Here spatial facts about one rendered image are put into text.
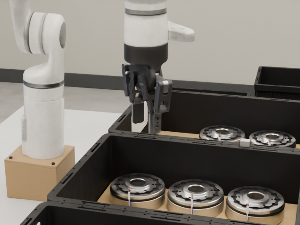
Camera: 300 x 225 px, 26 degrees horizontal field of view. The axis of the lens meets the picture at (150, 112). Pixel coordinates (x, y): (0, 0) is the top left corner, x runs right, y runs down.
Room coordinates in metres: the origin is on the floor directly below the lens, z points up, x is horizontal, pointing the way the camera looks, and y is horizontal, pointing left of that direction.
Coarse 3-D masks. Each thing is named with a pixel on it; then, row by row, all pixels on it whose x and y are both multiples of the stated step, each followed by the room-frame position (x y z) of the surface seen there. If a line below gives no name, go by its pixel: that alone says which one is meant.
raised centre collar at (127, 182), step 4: (128, 180) 1.11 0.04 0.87; (132, 180) 1.11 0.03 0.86; (136, 180) 1.11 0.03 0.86; (140, 180) 1.11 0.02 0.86; (144, 180) 1.11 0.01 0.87; (148, 180) 1.11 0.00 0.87; (128, 184) 1.09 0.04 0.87; (144, 184) 1.09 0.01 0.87; (148, 184) 1.09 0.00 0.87; (128, 188) 1.08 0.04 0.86; (132, 188) 1.08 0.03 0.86; (136, 188) 1.08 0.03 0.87; (140, 188) 1.08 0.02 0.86; (144, 188) 1.08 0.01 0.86
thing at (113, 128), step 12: (204, 96) 1.43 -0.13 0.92; (216, 96) 1.43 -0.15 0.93; (228, 96) 1.42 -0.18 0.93; (240, 96) 1.42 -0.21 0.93; (252, 96) 1.42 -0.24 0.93; (120, 120) 1.27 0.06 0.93; (108, 132) 1.20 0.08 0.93; (120, 132) 1.19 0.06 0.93; (132, 132) 1.19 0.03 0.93; (228, 144) 1.13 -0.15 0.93; (252, 144) 1.13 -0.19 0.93
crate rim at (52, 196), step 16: (96, 144) 1.13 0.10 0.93; (176, 144) 1.14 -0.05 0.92; (192, 144) 1.14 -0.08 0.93; (208, 144) 1.13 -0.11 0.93; (224, 144) 1.13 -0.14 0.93; (80, 160) 1.06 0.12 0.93; (64, 176) 0.99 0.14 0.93; (112, 208) 0.88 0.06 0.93; (128, 208) 0.88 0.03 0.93; (144, 208) 0.88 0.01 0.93; (240, 224) 0.83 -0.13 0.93; (256, 224) 0.83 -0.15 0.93
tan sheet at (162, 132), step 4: (160, 132) 1.45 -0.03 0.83; (164, 132) 1.45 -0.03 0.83; (168, 132) 1.45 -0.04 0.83; (172, 132) 1.45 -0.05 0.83; (176, 132) 1.45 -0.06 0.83; (180, 136) 1.42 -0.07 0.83; (184, 136) 1.42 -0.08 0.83; (188, 136) 1.42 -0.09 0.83; (192, 136) 1.42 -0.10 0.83; (196, 136) 1.42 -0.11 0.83; (296, 144) 1.37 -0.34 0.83
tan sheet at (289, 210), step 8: (104, 192) 1.13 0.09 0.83; (104, 200) 1.10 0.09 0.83; (224, 200) 1.10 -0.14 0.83; (160, 208) 1.06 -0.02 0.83; (224, 208) 1.06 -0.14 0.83; (288, 208) 1.06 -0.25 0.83; (296, 208) 1.06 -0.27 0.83; (216, 216) 1.04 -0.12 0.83; (224, 216) 1.04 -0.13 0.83; (288, 216) 1.04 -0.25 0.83; (280, 224) 1.01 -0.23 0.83; (288, 224) 1.01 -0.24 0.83
